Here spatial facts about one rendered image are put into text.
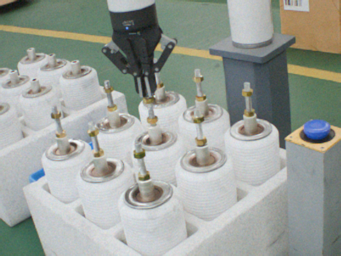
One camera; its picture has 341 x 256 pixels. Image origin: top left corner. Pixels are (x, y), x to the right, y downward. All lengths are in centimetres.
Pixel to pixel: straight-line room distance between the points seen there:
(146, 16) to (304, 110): 82
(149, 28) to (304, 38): 121
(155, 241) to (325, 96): 97
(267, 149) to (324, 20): 109
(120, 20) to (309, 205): 40
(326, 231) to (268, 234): 15
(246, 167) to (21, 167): 54
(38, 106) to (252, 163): 55
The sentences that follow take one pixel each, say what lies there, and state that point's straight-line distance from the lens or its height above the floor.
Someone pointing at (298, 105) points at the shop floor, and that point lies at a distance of 162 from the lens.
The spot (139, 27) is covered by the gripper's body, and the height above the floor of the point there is 47.
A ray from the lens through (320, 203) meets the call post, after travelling 82.
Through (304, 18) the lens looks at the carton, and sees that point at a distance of 201.
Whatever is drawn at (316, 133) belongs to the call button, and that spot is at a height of 33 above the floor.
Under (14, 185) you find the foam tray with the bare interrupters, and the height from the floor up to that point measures 10.
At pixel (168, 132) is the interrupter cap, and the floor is 25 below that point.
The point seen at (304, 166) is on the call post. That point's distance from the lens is 81.
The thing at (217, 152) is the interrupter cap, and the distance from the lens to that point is 91.
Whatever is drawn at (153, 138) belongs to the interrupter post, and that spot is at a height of 26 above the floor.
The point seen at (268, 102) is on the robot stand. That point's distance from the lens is 123.
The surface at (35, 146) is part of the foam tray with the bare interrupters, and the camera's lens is 126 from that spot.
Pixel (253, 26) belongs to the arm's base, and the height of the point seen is 35.
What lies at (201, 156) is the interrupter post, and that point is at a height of 27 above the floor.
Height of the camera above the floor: 71
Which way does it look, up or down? 28 degrees down
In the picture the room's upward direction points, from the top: 9 degrees counter-clockwise
